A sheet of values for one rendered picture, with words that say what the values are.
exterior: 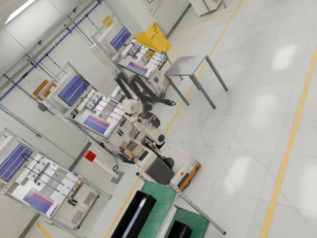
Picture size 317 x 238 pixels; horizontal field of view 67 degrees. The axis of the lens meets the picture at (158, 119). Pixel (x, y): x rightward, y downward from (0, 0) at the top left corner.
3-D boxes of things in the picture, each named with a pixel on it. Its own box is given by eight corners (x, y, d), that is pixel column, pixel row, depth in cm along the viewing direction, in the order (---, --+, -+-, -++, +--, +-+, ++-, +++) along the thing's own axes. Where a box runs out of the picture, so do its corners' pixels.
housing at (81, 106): (97, 94, 450) (96, 90, 437) (81, 114, 429) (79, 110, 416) (94, 92, 451) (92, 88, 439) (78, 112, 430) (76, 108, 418)
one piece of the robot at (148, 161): (168, 193, 315) (128, 159, 272) (149, 176, 360) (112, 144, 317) (184, 174, 321) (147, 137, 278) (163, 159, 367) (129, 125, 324)
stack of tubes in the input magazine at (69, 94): (89, 85, 430) (78, 74, 416) (71, 106, 408) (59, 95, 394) (86, 85, 439) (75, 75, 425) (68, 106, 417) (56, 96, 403)
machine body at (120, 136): (141, 131, 492) (122, 111, 460) (123, 159, 463) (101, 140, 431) (124, 129, 541) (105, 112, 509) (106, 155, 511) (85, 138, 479)
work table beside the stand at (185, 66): (215, 109, 398) (191, 74, 357) (187, 105, 455) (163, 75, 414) (228, 89, 412) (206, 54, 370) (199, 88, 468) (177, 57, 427)
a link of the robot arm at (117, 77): (111, 77, 295) (113, 77, 287) (119, 70, 299) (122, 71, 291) (129, 104, 317) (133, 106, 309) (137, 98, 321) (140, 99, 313)
